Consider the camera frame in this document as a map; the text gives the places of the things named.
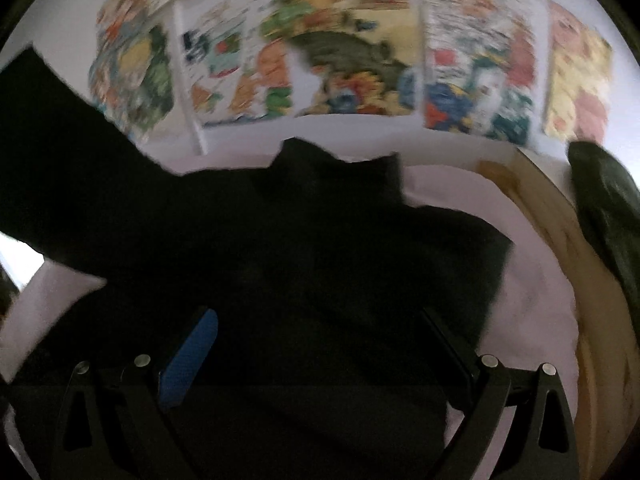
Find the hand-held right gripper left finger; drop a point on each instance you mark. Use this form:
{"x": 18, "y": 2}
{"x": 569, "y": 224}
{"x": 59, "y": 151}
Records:
{"x": 190, "y": 360}

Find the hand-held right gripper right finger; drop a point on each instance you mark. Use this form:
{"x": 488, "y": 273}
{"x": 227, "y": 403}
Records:
{"x": 462, "y": 372}

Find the black jacket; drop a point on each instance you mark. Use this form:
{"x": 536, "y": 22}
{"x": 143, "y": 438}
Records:
{"x": 250, "y": 235}

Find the bright window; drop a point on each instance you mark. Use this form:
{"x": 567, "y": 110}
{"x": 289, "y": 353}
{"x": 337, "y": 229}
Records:
{"x": 20, "y": 260}

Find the dark green garment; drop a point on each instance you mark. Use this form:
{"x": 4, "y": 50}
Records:
{"x": 607, "y": 210}

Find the wooden bed frame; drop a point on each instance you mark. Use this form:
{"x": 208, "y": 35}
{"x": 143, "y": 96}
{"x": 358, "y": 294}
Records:
{"x": 560, "y": 240}

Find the colourful cartoon wall poster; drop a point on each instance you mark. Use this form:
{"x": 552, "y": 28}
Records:
{"x": 135, "y": 70}

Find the white cartoon wall poster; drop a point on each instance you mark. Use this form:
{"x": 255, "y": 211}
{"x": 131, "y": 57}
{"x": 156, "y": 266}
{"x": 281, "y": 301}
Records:
{"x": 225, "y": 60}

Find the white red blue wall poster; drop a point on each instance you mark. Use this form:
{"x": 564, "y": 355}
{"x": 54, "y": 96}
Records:
{"x": 475, "y": 60}

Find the yellow pink wall poster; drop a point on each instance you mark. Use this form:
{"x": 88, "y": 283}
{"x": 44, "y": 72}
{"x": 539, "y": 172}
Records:
{"x": 580, "y": 75}

